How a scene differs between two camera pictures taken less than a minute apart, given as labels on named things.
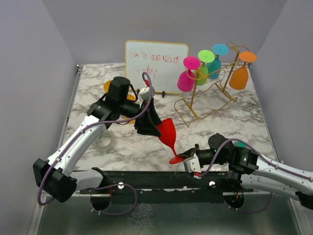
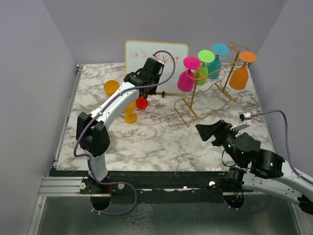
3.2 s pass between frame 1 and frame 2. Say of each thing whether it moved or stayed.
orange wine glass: stayed
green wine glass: stayed
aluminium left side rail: stayed
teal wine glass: stayed
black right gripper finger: moved
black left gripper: moved
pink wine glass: stayed
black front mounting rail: stayed
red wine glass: moved
